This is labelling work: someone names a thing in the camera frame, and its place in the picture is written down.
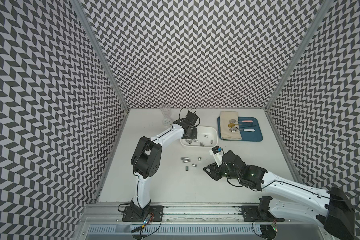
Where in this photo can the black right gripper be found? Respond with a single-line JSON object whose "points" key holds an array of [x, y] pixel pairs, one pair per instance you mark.
{"points": [[214, 170]]}

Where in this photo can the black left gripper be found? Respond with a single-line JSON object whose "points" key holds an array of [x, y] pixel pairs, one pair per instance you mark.
{"points": [[194, 134]]}

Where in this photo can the white handled spoon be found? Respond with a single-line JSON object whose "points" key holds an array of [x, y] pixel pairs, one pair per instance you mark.
{"points": [[233, 130]]}

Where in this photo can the gold black handled spoon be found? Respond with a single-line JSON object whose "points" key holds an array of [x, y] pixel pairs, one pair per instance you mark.
{"points": [[241, 125]]}

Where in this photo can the metal base rail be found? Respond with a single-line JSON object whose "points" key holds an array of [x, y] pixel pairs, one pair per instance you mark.
{"points": [[116, 213]]}

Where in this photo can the white plastic storage box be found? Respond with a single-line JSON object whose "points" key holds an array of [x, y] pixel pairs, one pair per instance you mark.
{"points": [[203, 130]]}

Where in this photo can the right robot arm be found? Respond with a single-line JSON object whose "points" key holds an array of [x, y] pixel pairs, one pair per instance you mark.
{"points": [[331, 209]]}

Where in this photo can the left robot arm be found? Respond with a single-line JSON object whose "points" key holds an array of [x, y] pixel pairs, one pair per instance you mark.
{"points": [[147, 156]]}

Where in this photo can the pink handled spoon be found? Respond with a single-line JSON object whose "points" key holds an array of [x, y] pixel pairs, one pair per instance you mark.
{"points": [[240, 121]]}

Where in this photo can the clear drinking glass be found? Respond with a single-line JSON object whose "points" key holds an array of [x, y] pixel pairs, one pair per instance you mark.
{"points": [[167, 113]]}

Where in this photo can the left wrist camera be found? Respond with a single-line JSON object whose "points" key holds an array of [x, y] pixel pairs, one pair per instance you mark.
{"points": [[191, 119]]}

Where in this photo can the teal tray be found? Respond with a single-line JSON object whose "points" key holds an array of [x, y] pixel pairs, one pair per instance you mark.
{"points": [[256, 136]]}

